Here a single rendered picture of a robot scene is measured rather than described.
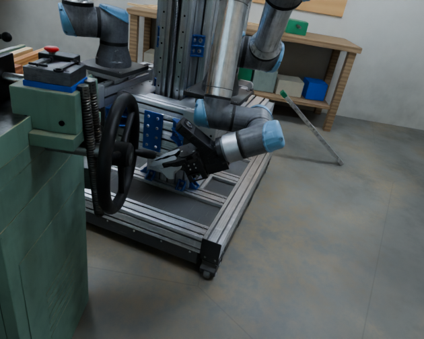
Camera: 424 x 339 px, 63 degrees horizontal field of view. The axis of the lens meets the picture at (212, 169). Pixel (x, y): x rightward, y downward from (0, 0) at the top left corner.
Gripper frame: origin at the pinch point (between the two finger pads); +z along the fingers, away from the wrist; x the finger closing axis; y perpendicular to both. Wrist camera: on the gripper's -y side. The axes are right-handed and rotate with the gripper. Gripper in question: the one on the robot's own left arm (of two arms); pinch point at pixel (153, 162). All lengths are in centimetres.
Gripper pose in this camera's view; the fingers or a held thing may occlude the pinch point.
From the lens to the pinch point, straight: 95.7
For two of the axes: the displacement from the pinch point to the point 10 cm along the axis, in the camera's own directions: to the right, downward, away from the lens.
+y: 3.5, 8.1, 4.7
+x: 0.9, -5.3, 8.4
